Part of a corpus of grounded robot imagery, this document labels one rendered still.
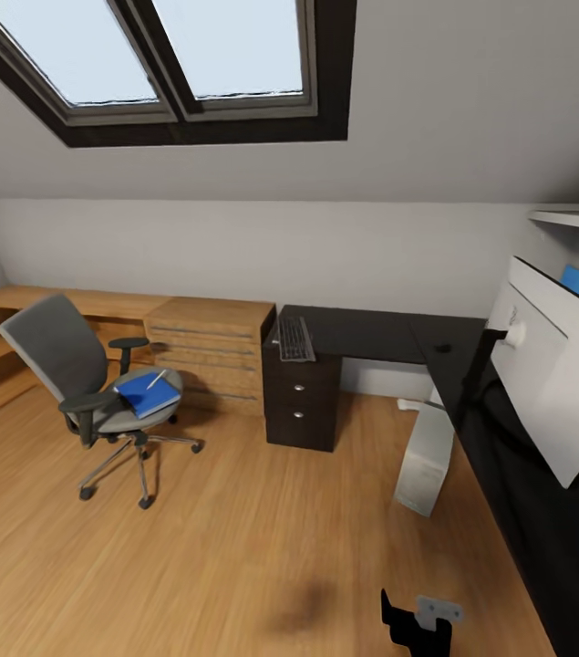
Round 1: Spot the keyboard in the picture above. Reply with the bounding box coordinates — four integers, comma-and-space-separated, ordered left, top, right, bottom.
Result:
274, 318, 315, 362

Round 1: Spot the monitor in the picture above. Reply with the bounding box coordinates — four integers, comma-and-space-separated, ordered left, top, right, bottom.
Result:
460, 256, 579, 490

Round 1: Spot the desktop computer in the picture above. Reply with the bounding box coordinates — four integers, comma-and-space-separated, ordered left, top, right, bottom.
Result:
393, 401, 455, 518

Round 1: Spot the folder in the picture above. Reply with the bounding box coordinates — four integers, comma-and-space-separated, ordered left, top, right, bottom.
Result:
113, 373, 181, 419

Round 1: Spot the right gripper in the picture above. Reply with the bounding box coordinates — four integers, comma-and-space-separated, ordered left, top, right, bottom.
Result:
381, 589, 452, 657

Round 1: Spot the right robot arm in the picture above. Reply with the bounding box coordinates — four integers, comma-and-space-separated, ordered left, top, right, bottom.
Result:
381, 589, 466, 657

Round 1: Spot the swivel chair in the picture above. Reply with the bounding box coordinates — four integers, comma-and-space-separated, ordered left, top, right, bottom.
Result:
0, 294, 201, 510

